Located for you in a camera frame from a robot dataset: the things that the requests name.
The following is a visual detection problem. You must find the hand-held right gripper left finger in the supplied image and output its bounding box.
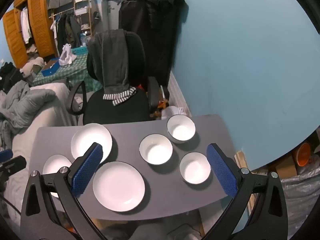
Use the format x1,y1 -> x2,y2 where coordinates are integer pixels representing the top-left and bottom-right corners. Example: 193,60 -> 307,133
20,142 -> 110,240

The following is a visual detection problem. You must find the black office chair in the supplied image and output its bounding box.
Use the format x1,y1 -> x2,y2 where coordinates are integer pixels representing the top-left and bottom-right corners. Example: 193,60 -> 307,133
67,30 -> 170,125

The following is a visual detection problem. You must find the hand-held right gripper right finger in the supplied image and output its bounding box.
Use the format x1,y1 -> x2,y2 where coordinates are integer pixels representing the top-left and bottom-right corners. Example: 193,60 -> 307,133
206,143 -> 289,240

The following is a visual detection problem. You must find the grey bed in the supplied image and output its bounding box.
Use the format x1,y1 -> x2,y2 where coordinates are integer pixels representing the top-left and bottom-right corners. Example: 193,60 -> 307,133
5,82 -> 78,220

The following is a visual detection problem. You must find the small white plate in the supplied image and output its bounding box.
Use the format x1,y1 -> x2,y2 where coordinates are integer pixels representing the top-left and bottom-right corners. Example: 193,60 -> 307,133
42,154 -> 73,198

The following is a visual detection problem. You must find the pile of black clothes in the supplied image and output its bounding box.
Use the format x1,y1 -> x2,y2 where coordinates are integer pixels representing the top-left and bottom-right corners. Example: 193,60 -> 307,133
0,61 -> 25,92

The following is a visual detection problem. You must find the grey hooded sweater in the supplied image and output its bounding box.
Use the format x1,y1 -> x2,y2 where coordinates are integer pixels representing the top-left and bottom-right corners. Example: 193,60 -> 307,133
86,29 -> 137,107

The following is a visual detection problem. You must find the grey door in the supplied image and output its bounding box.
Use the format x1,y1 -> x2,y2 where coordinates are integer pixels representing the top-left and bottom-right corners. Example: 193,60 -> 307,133
100,0 -> 148,34

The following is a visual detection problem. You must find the green checked tablecloth table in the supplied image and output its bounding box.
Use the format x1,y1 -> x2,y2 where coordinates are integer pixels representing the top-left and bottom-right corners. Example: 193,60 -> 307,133
32,52 -> 103,90

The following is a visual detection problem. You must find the grey fabric storage box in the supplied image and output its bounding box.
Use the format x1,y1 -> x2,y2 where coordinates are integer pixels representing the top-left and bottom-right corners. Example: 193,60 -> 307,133
49,0 -> 75,9

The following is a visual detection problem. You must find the tied white plastic bag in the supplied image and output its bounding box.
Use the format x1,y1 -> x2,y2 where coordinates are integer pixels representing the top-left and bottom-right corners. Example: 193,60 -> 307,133
162,106 -> 188,120

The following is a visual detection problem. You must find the pile of light clothes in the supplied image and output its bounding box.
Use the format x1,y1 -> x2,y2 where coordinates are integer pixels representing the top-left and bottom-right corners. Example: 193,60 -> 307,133
20,56 -> 45,78

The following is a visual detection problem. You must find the white hanging shirt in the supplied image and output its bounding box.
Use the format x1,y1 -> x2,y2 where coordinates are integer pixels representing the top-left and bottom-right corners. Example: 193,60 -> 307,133
20,7 -> 32,44

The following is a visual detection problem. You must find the white bowl dark rim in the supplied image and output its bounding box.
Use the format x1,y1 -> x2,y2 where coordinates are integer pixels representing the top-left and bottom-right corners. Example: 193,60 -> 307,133
139,134 -> 173,166
179,152 -> 212,184
167,115 -> 196,144

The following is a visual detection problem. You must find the pile of black coats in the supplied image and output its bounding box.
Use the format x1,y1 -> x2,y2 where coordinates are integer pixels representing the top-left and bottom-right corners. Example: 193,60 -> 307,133
110,0 -> 188,88

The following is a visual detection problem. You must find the clear plastic sheet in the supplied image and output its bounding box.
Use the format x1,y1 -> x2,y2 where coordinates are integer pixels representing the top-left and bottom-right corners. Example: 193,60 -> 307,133
280,155 -> 320,233

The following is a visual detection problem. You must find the orange shopping bag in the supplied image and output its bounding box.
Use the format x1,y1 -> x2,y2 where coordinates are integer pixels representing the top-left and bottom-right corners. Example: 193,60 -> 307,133
150,100 -> 168,118

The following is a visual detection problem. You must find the cardboard box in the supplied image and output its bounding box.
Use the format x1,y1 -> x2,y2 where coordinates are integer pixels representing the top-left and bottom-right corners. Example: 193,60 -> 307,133
275,155 -> 298,178

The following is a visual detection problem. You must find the wooden louvred wardrobe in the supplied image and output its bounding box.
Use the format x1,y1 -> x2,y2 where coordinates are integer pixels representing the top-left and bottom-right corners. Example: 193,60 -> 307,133
2,0 -> 60,68

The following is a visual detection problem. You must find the wooden shelf unit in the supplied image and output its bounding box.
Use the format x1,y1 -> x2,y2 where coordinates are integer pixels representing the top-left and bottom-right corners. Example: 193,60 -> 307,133
73,0 -> 92,34

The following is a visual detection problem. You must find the orange bucket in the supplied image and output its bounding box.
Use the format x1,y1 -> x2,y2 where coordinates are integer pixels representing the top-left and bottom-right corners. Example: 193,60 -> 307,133
292,142 -> 313,167

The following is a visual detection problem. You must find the blue open box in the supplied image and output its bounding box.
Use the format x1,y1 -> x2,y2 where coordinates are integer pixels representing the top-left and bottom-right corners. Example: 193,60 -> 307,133
41,59 -> 61,77

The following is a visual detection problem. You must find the grey duvet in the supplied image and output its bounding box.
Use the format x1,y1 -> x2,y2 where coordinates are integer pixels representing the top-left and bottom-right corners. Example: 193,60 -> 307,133
0,81 -> 57,150

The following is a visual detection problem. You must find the large white plate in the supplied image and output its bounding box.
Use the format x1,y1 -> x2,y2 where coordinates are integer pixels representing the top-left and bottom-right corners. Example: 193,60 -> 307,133
71,123 -> 113,164
92,162 -> 146,212

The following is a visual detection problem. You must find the rack of dark clothes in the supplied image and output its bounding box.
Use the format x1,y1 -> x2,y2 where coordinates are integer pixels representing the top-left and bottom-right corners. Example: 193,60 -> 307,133
50,12 -> 82,55

